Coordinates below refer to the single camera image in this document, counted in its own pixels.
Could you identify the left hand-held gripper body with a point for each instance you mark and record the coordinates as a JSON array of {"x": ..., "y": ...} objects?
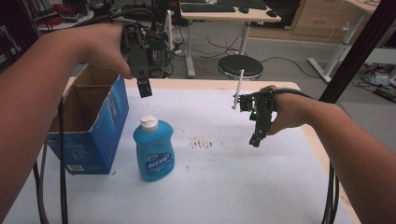
[{"x": 138, "y": 53}]

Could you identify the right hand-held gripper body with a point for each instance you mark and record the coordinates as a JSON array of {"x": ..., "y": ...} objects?
[{"x": 261, "y": 107}]

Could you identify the blue bottle with white cap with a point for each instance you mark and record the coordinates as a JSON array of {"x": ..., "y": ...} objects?
[{"x": 154, "y": 149}]

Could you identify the blue cardboard box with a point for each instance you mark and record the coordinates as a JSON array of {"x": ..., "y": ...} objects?
[{"x": 93, "y": 130}]

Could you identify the person's right hand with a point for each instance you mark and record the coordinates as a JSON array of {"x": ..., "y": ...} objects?
[{"x": 291, "y": 112}]

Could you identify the person's left hand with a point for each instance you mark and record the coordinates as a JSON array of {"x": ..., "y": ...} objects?
[{"x": 99, "y": 46}]

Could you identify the white table mat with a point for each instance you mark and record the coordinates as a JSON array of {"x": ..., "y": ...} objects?
[{"x": 224, "y": 174}]

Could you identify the round black stool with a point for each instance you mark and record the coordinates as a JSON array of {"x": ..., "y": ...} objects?
[{"x": 240, "y": 66}]

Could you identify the black computer tower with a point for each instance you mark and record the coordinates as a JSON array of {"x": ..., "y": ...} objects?
[{"x": 165, "y": 6}]

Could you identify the black keyboard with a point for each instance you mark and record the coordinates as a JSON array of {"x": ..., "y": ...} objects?
[
  {"x": 207, "y": 8},
  {"x": 246, "y": 3}
]

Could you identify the white desk with beige top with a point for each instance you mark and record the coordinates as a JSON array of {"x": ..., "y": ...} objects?
[{"x": 218, "y": 15}]

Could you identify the white-legged desk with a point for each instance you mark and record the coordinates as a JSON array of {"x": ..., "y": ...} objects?
[{"x": 337, "y": 53}]

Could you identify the black computer mouse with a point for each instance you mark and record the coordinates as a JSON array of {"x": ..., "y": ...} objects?
[
  {"x": 272, "y": 13},
  {"x": 243, "y": 9}
]

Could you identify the wooden drawer cabinet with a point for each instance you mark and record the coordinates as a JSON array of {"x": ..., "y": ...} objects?
[{"x": 317, "y": 21}]

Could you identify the black metal stand pole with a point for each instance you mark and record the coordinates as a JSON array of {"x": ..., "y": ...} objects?
[{"x": 358, "y": 49}]

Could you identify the grey plastic bag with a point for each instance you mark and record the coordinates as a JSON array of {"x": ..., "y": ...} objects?
[{"x": 377, "y": 77}]

